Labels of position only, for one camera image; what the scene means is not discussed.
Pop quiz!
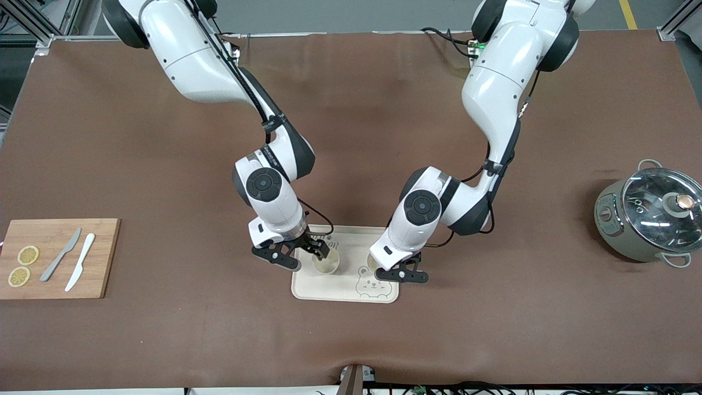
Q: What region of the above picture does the white IKEA cup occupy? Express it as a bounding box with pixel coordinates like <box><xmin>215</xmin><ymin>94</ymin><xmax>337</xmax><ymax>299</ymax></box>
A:
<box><xmin>311</xmin><ymin>247</ymin><xmax>341</xmax><ymax>275</ymax></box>

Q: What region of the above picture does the cream bear print tray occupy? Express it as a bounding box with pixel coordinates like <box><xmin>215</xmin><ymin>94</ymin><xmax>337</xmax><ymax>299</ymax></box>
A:
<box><xmin>291</xmin><ymin>225</ymin><xmax>400</xmax><ymax>304</ymax></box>

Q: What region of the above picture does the brown table mat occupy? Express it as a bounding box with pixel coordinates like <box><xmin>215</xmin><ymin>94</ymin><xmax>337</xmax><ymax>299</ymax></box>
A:
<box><xmin>0</xmin><ymin>30</ymin><xmax>702</xmax><ymax>391</ymax></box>

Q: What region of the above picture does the bamboo cutting board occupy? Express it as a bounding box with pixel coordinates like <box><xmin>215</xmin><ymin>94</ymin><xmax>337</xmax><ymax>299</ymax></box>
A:
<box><xmin>0</xmin><ymin>218</ymin><xmax>121</xmax><ymax>300</ymax></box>

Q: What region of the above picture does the white plastic knife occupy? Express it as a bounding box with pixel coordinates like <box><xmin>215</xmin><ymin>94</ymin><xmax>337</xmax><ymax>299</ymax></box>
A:
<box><xmin>65</xmin><ymin>233</ymin><xmax>96</xmax><ymax>292</ymax></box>

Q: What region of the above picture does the grey plastic knife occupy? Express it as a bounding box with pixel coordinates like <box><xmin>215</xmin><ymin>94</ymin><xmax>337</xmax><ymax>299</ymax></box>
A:
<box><xmin>39</xmin><ymin>227</ymin><xmax>82</xmax><ymax>283</ymax></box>

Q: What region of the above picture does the sage green electric pot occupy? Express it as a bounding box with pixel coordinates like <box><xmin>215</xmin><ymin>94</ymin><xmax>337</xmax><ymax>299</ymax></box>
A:
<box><xmin>594</xmin><ymin>159</ymin><xmax>702</xmax><ymax>269</ymax></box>

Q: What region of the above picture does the glass pot lid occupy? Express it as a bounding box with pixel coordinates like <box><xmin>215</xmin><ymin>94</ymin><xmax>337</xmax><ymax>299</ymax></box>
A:
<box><xmin>621</xmin><ymin>167</ymin><xmax>702</xmax><ymax>255</ymax></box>

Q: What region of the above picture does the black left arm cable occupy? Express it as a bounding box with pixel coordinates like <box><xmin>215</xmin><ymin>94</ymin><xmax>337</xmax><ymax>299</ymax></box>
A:
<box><xmin>433</xmin><ymin>71</ymin><xmax>544</xmax><ymax>247</ymax></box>

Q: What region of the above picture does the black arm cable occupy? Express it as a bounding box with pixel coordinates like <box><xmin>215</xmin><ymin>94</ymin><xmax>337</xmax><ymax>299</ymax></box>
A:
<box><xmin>433</xmin><ymin>71</ymin><xmax>544</xmax><ymax>247</ymax></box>
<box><xmin>186</xmin><ymin>0</ymin><xmax>335</xmax><ymax>238</ymax></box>

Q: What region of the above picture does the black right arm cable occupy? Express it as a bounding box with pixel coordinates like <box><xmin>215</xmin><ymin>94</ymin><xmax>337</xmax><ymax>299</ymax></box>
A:
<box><xmin>186</xmin><ymin>0</ymin><xmax>335</xmax><ymax>238</ymax></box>

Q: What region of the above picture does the black left base cable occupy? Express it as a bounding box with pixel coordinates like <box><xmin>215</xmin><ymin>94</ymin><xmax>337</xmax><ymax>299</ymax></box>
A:
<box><xmin>420</xmin><ymin>26</ymin><xmax>479</xmax><ymax>58</ymax></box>

